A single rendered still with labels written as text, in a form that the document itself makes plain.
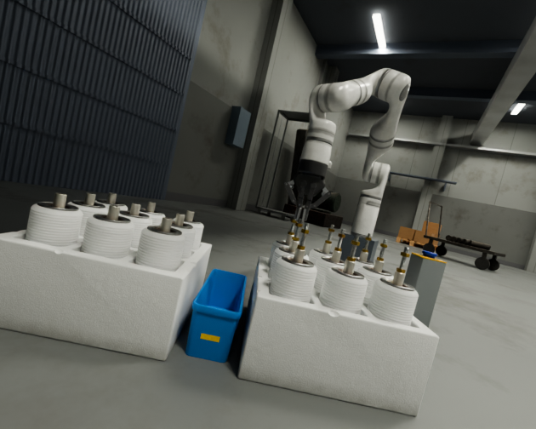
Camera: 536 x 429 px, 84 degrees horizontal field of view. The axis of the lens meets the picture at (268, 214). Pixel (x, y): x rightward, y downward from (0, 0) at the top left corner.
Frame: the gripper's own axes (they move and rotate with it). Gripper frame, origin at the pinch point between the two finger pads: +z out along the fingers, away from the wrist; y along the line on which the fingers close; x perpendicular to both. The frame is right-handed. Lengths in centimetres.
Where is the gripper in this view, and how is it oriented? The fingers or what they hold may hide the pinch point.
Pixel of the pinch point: (301, 214)
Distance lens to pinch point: 79.0
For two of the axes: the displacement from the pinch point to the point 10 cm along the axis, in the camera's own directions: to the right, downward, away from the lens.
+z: -2.3, 9.7, 0.7
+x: 1.8, -0.3, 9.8
